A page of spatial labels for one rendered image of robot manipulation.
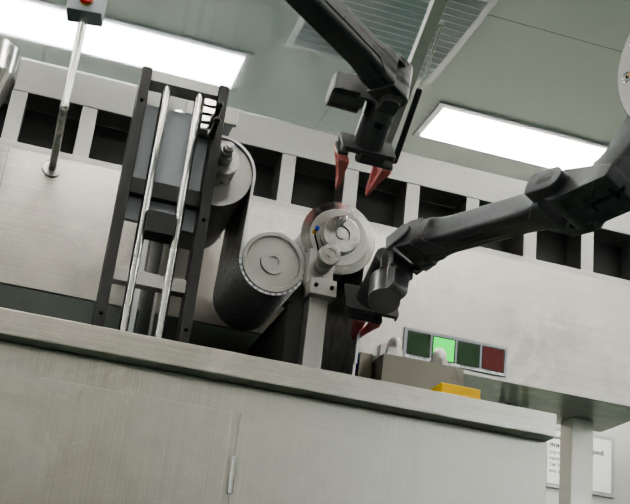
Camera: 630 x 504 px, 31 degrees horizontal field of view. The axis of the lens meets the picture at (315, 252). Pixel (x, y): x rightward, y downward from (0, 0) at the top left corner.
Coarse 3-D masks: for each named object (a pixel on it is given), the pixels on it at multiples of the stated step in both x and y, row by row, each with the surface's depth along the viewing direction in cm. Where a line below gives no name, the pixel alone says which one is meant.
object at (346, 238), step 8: (336, 216) 214; (328, 224) 212; (336, 224) 213; (344, 224) 213; (352, 224) 214; (320, 232) 213; (328, 232) 212; (336, 232) 213; (344, 232) 213; (352, 232) 213; (328, 240) 211; (336, 240) 212; (344, 240) 213; (352, 240) 213; (344, 248) 212; (352, 248) 212
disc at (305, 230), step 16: (320, 208) 215; (336, 208) 216; (352, 208) 217; (304, 224) 213; (368, 224) 217; (304, 240) 212; (320, 240) 213; (368, 240) 216; (368, 256) 215; (336, 272) 212; (352, 272) 213
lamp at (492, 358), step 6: (486, 348) 252; (492, 348) 253; (486, 354) 252; (492, 354) 252; (498, 354) 253; (486, 360) 251; (492, 360) 252; (498, 360) 252; (486, 366) 251; (492, 366) 251; (498, 366) 252
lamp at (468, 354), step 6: (462, 342) 251; (462, 348) 251; (468, 348) 251; (474, 348) 252; (462, 354) 250; (468, 354) 251; (474, 354) 251; (462, 360) 250; (468, 360) 250; (474, 360) 251
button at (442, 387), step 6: (438, 384) 183; (444, 384) 181; (450, 384) 182; (438, 390) 182; (444, 390) 181; (450, 390) 181; (456, 390) 182; (462, 390) 182; (468, 390) 182; (474, 390) 182; (468, 396) 182; (474, 396) 182
